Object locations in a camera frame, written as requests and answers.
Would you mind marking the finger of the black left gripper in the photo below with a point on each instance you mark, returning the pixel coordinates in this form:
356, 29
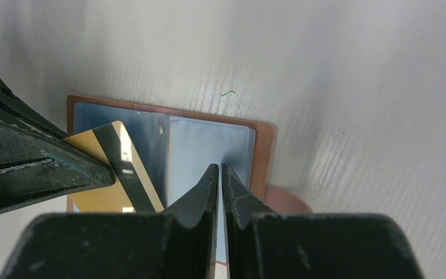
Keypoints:
14, 106
36, 166

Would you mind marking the gold credit card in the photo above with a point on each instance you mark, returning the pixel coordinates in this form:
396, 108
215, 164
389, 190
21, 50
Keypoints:
132, 191

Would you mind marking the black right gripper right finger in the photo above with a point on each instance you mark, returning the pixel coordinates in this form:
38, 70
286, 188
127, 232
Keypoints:
262, 243

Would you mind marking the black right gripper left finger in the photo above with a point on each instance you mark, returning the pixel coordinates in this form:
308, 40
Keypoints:
178, 242

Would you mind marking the tan leather card holder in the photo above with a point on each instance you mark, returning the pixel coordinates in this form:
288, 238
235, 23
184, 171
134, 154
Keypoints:
176, 146

